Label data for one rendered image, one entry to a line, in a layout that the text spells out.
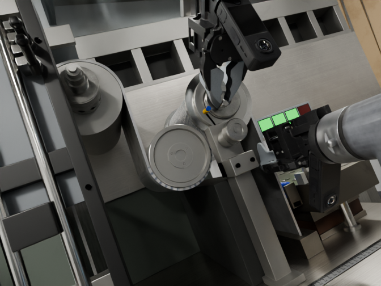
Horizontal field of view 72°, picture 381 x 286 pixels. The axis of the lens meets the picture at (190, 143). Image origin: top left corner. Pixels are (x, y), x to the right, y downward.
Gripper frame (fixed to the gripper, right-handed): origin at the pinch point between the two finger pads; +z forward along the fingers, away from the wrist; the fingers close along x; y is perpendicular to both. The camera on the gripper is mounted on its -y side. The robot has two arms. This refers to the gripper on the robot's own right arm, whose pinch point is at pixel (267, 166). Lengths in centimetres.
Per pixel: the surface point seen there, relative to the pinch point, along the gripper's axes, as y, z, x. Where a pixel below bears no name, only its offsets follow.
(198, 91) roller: 19.3, -3.4, 10.1
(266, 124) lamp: 10.2, 29.4, -24.0
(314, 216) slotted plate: -13.7, -0.9, -5.6
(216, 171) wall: -8, 207, -69
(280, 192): -5.8, -1.6, 0.2
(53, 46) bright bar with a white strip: 33.3, -5.2, 32.9
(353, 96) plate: 9, 30, -68
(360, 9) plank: 90, 126, -241
